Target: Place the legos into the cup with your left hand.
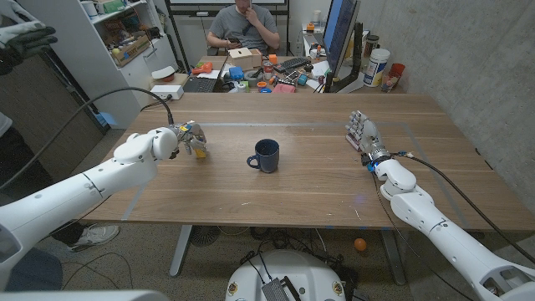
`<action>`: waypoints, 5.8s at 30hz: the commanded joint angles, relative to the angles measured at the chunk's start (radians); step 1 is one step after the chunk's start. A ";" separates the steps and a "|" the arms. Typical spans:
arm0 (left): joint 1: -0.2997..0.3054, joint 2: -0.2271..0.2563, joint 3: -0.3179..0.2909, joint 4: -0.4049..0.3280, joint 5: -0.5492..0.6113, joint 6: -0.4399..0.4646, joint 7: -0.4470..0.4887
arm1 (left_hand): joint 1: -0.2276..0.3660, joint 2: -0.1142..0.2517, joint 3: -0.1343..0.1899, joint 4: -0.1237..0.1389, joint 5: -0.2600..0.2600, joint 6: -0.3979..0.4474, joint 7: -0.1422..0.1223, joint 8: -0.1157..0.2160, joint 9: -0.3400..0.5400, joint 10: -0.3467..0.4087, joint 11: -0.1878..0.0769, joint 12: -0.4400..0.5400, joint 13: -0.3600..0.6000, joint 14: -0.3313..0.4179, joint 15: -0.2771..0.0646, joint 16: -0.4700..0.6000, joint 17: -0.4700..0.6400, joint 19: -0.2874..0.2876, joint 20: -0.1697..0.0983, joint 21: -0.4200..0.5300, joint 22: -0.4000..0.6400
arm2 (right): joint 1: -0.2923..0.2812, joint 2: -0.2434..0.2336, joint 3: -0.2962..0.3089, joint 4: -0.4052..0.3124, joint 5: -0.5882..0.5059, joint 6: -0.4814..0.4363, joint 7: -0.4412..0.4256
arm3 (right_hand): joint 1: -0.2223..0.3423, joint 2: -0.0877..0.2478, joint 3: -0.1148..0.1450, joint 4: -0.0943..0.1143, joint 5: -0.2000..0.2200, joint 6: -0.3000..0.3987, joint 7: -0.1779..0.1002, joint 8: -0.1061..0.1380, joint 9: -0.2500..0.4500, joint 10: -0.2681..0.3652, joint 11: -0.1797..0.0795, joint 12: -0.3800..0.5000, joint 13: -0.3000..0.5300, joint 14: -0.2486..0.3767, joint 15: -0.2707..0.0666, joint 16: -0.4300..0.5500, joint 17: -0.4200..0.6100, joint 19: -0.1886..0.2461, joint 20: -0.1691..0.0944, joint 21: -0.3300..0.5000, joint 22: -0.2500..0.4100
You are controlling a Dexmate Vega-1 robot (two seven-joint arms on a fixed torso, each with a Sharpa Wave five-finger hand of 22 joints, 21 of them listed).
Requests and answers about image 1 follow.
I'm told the white shelf unit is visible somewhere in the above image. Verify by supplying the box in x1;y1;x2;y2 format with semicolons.
16;0;179;130

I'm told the white plastic canister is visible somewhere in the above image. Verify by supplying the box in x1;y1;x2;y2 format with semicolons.
363;48;391;88

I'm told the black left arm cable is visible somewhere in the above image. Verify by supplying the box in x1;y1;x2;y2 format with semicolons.
0;86;176;189

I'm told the dark jar with black lid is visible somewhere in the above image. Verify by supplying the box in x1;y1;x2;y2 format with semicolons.
363;34;380;59

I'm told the black computer monitor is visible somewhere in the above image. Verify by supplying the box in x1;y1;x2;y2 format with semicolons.
322;0;364;94

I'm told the black keyboard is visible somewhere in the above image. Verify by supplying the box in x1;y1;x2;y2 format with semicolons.
273;56;312;74

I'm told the clear plastic cup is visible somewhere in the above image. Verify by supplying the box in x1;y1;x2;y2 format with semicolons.
380;70;400;94

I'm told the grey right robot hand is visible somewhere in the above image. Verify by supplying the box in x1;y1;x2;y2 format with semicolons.
344;110;392;166

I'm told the white sneaker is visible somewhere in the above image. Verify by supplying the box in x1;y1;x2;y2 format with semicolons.
68;224;120;253

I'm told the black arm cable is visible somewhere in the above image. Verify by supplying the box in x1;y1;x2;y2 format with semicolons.
0;86;176;189
395;150;535;264

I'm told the black and white glove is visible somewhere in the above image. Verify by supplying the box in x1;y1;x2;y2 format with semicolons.
0;0;59;76

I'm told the grey table leg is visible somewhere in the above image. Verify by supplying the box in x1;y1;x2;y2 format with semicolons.
169;224;193;278
380;229;407;286

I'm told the dark blue mug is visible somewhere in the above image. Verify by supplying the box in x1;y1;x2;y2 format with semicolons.
246;138;281;174

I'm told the black laptop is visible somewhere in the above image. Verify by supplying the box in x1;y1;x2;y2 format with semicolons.
182;56;230;94

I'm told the white power box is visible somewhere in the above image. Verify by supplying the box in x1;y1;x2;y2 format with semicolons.
150;84;185;100

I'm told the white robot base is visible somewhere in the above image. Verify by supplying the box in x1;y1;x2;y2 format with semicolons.
225;249;347;301

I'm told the small cardboard box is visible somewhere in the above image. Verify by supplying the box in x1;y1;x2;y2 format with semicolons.
227;47;254;71

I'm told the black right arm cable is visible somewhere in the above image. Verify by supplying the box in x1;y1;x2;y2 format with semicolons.
395;150;535;264

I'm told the seated person in grey shirt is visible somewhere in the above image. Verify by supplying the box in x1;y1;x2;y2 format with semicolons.
206;0;281;55

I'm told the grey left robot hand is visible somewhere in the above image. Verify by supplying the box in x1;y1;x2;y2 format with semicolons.
169;120;209;160

